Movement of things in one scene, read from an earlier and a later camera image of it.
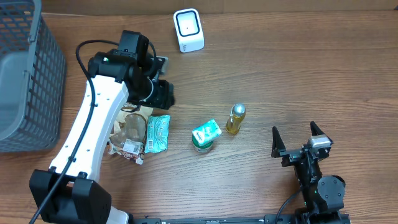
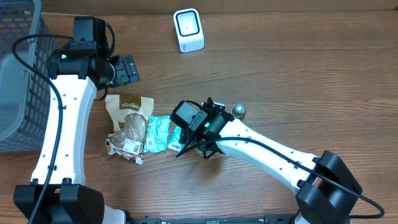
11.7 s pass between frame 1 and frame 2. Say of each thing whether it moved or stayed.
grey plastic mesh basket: stayed
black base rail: stayed
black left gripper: moved
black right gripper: moved
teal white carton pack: moved
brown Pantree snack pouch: stayed
